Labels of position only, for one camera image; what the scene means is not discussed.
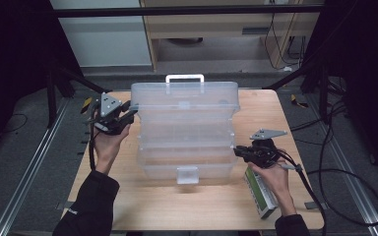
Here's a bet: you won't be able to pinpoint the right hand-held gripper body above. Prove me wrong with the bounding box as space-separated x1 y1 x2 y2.
249 128 288 169

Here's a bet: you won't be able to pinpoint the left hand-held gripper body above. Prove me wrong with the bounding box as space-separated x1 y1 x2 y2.
91 92 126 136

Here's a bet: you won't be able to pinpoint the green and white carton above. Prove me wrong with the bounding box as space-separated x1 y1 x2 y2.
244 166 279 220

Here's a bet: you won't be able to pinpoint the clear plastic storage box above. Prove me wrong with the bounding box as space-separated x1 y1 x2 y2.
130 74 241 186

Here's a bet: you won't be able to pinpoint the person's left hand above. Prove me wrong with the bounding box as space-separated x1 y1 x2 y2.
93 123 131 175

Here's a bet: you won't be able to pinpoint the person's right hand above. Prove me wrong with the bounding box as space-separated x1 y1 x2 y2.
247 149 298 218

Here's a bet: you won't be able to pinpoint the yellow and black tape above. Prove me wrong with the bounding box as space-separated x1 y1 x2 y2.
289 93 309 109
80 96 94 115

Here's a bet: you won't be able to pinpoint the black metal stand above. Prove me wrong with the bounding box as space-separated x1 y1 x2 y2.
44 62 112 129
262 55 331 125

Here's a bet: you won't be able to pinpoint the white cabinet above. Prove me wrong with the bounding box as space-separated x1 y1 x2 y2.
49 0 153 69

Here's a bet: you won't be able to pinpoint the grey tape strip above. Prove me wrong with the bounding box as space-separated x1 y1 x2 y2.
56 201 75 211
304 201 329 210

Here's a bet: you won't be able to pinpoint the black horizontal bar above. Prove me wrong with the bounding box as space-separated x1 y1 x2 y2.
50 4 325 19

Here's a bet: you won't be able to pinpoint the dark curtain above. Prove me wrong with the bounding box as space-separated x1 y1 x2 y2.
0 0 82 161
303 0 378 183

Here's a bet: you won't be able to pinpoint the light wooden desk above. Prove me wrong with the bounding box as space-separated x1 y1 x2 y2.
140 0 326 72

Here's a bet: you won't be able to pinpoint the left hand-held gripper cable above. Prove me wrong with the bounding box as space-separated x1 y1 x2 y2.
88 103 100 172

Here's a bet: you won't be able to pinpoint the hand-held gripper cable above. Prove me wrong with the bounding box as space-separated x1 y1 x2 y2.
88 103 100 172
275 149 329 236

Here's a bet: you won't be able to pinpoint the right hand-held gripper cable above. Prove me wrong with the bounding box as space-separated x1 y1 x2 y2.
275 149 329 236

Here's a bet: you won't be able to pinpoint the black cable bundle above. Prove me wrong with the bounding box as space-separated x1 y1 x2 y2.
289 77 349 133

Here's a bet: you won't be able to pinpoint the thin black floor cable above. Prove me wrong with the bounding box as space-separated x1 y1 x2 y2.
0 112 30 134

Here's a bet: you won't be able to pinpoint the aluminium floor rail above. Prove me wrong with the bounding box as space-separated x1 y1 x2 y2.
304 94 378 236
0 97 72 236

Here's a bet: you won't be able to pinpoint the black hanging desk cables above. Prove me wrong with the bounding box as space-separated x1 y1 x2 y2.
264 13 307 72

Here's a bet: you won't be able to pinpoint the black looped floor cable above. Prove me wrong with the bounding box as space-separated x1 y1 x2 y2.
306 168 378 228

